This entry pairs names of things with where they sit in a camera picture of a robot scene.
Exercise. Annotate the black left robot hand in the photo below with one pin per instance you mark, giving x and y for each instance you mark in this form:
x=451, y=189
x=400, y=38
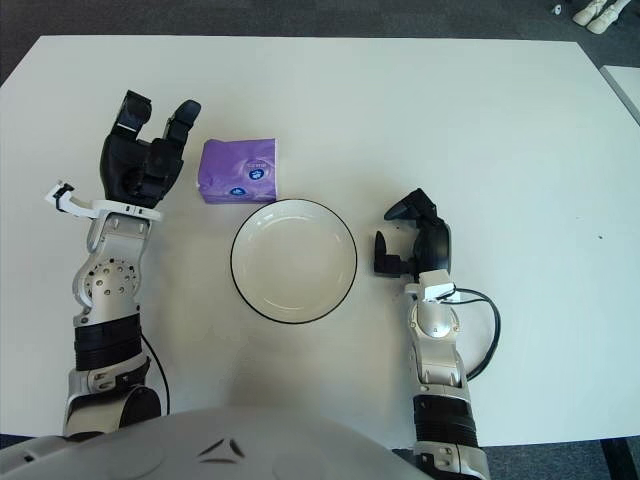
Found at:
x=130, y=165

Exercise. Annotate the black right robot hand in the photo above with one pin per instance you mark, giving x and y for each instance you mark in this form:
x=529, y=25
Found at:
x=435, y=250

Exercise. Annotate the purple tissue paper pack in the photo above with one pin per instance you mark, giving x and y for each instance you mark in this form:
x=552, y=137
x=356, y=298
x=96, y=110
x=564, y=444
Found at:
x=230, y=160

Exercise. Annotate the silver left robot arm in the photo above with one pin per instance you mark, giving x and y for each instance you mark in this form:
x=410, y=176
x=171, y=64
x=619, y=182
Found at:
x=107, y=285

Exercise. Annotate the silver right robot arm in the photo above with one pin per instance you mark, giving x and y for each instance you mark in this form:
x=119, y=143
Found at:
x=437, y=330

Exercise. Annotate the white plate with black rim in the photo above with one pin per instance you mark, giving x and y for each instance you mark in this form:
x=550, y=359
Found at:
x=293, y=262

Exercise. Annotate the white side table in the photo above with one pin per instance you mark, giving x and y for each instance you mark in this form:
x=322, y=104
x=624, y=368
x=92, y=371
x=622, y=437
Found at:
x=625, y=85

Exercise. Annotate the black table leg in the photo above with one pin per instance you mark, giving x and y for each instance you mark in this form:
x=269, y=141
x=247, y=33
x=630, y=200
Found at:
x=614, y=460

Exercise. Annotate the white shoe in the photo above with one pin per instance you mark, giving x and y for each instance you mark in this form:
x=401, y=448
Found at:
x=587, y=16
x=602, y=22

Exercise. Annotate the grey robot torso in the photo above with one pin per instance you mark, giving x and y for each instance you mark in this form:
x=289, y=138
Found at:
x=225, y=445

